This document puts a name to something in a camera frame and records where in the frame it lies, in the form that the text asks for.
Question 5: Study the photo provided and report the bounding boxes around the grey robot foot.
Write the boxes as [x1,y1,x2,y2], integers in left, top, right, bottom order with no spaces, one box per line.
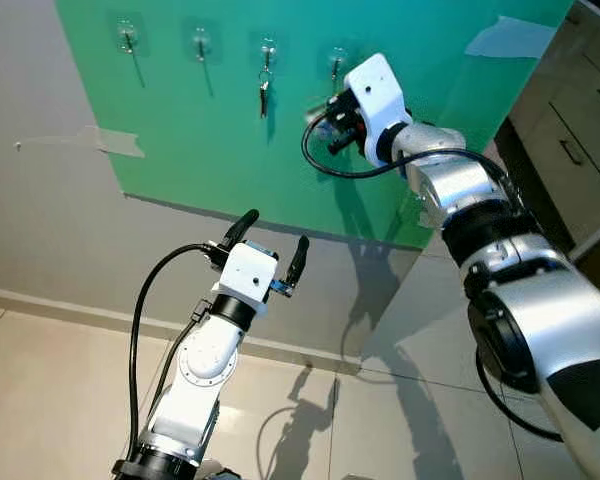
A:
[194,460,244,480]

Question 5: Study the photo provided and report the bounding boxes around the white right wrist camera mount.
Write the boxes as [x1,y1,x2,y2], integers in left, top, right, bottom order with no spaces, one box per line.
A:
[344,53,414,167]

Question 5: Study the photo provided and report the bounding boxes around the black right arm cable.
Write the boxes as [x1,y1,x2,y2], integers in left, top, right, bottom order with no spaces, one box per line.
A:
[301,108,523,206]

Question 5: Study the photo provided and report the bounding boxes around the black elbow cable loop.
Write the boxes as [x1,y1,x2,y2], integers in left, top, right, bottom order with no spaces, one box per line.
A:
[474,350,563,443]

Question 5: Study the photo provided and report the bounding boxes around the dark hanging keys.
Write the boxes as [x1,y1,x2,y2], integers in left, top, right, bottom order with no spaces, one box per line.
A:
[256,65,275,120]

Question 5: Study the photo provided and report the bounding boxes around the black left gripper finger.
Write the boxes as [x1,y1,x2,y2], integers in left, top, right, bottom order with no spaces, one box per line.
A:
[223,209,260,249]
[284,236,310,293]

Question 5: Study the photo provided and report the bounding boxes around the long beige tape strip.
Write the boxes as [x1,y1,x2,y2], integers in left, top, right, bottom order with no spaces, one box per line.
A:
[14,125,147,160]

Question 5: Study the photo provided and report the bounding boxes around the green board with hooks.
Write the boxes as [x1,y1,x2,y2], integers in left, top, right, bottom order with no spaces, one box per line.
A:
[55,0,577,251]

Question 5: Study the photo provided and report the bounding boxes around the clear adhesive hook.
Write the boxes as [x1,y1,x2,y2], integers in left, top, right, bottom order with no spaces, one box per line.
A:
[255,35,282,71]
[326,45,351,89]
[115,18,143,57]
[188,25,216,63]

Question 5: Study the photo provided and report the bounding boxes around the light drawer cabinet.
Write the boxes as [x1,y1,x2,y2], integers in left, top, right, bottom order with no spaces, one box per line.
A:
[492,0,600,263]

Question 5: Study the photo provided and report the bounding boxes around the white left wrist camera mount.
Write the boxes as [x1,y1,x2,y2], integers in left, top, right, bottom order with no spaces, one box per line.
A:
[213,242,279,303]

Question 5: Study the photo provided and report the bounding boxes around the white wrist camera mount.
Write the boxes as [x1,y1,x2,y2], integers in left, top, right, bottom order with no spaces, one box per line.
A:
[344,53,414,167]
[213,242,279,303]

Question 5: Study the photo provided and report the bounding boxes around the wide pale tape patch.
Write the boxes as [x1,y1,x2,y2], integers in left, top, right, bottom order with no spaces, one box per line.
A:
[464,14,560,62]

